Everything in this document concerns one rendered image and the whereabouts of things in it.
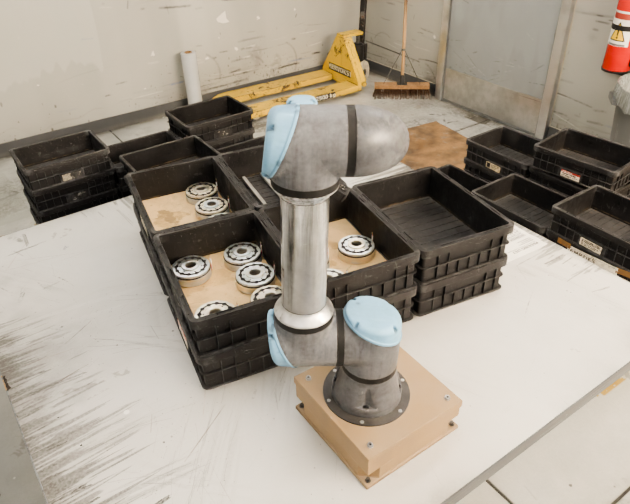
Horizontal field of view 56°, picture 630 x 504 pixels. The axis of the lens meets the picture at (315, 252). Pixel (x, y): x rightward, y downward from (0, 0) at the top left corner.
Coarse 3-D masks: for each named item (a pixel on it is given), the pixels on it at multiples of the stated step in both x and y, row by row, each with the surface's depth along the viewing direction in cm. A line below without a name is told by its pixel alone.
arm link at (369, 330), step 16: (352, 304) 117; (368, 304) 118; (384, 304) 119; (352, 320) 113; (368, 320) 114; (384, 320) 115; (400, 320) 116; (352, 336) 114; (368, 336) 112; (384, 336) 113; (400, 336) 117; (352, 352) 114; (368, 352) 114; (384, 352) 115; (352, 368) 119; (368, 368) 117; (384, 368) 118
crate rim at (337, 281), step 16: (352, 192) 175; (272, 208) 169; (368, 208) 168; (272, 224) 162; (384, 224) 161; (400, 256) 148; (416, 256) 148; (352, 272) 143; (368, 272) 144; (384, 272) 147
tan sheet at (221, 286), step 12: (216, 264) 164; (216, 276) 160; (228, 276) 160; (276, 276) 159; (192, 288) 156; (204, 288) 155; (216, 288) 155; (228, 288) 155; (192, 300) 152; (204, 300) 151; (228, 300) 151; (240, 300) 151
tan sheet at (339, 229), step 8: (336, 224) 180; (344, 224) 180; (328, 232) 176; (336, 232) 176; (344, 232) 176; (352, 232) 176; (328, 240) 173; (336, 240) 173; (336, 248) 169; (336, 256) 166; (376, 256) 166; (336, 264) 163; (344, 264) 163; (352, 264) 163; (360, 264) 163; (368, 264) 163; (344, 272) 160
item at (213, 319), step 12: (228, 216) 166; (240, 216) 166; (180, 228) 161; (192, 228) 162; (264, 228) 161; (156, 240) 157; (276, 240) 155; (168, 264) 148; (168, 276) 146; (180, 288) 139; (180, 300) 136; (264, 300) 135; (276, 300) 136; (192, 312) 132; (216, 312) 132; (228, 312) 132; (240, 312) 133; (252, 312) 135; (192, 324) 130; (204, 324) 131; (216, 324) 132
